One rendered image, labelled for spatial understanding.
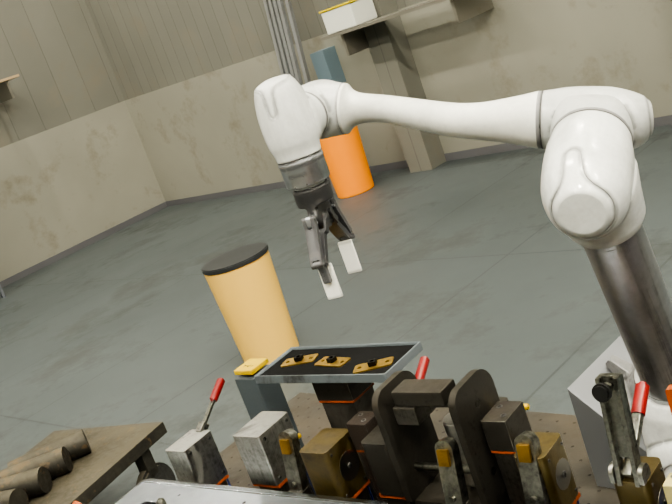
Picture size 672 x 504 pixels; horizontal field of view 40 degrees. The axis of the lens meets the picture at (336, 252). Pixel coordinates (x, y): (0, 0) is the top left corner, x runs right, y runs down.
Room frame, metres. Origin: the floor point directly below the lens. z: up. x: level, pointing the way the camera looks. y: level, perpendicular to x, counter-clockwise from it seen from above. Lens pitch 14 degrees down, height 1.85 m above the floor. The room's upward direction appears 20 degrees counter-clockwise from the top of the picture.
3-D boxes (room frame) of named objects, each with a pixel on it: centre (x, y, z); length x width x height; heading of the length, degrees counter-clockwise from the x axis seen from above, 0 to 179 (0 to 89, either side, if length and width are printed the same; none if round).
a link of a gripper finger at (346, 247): (1.83, -0.02, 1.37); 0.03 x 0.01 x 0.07; 67
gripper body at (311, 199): (1.77, 0.00, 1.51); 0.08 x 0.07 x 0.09; 157
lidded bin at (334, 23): (9.27, -0.91, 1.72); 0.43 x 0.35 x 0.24; 42
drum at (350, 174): (9.50, -0.41, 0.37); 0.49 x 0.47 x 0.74; 132
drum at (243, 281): (5.45, 0.59, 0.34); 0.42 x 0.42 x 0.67
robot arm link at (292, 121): (1.78, 0.00, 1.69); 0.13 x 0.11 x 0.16; 155
